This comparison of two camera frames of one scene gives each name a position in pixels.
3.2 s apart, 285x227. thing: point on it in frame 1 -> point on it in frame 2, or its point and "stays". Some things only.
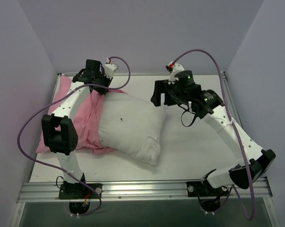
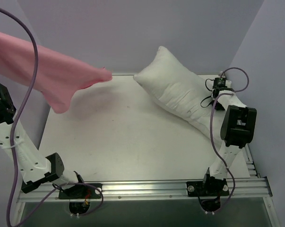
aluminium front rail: x=50 y=191 stays
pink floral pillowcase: x=87 y=124 -> x=59 y=75
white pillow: x=132 y=125 -> x=178 y=88
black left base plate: x=78 y=191 stays
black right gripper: x=166 y=93 -> x=216 y=93
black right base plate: x=197 y=188 stays
